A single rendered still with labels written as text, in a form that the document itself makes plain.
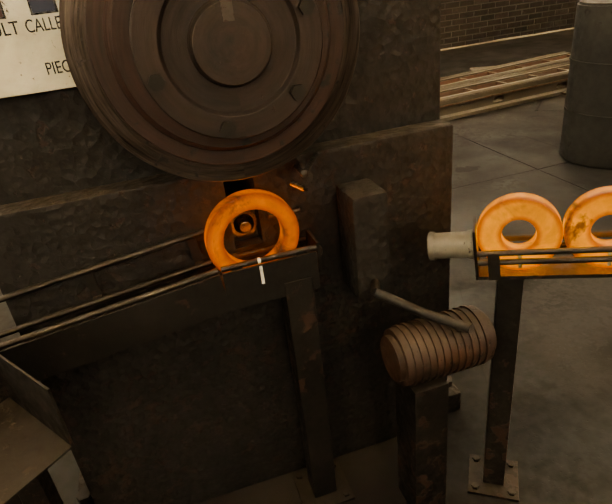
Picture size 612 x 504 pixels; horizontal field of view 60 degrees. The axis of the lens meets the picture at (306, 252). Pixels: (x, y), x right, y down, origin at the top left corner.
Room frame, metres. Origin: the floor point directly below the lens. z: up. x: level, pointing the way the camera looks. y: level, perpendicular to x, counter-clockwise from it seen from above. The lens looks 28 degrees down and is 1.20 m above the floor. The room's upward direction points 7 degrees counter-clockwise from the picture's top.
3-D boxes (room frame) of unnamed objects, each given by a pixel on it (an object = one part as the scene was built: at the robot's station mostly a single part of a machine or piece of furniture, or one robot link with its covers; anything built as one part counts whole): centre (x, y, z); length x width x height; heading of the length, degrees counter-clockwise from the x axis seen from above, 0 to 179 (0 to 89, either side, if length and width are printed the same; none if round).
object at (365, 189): (1.01, -0.12, 0.68); 0.11 x 0.08 x 0.24; 14
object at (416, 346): (0.89, -0.25, 0.27); 0.22 x 0.13 x 0.53; 104
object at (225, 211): (0.94, 0.10, 0.75); 0.18 x 0.03 x 0.18; 105
